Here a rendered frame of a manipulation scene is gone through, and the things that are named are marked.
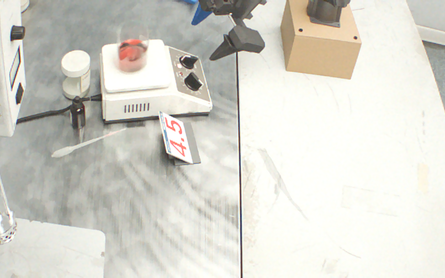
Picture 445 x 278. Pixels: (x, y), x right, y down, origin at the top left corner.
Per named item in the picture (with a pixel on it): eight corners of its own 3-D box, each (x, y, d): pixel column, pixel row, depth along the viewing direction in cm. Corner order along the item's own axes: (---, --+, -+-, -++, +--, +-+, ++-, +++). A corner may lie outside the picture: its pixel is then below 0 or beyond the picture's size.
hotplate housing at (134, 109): (198, 65, 129) (202, 36, 122) (211, 116, 121) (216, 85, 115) (88, 76, 124) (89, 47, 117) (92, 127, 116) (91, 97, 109)
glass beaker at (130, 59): (114, 54, 116) (116, 20, 110) (147, 52, 117) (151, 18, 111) (114, 81, 112) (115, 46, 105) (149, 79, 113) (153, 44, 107)
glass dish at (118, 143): (101, 132, 115) (101, 123, 114) (131, 130, 116) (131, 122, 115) (102, 156, 112) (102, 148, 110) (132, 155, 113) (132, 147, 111)
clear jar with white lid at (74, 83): (58, 98, 119) (57, 69, 113) (67, 76, 123) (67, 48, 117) (85, 102, 119) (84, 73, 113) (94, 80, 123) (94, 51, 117)
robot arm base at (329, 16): (337, 10, 130) (341, -11, 126) (340, 28, 126) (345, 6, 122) (306, 4, 130) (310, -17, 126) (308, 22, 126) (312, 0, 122)
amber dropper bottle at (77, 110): (88, 120, 116) (88, 94, 111) (80, 131, 115) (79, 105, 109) (76, 114, 117) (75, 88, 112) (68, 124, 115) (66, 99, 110)
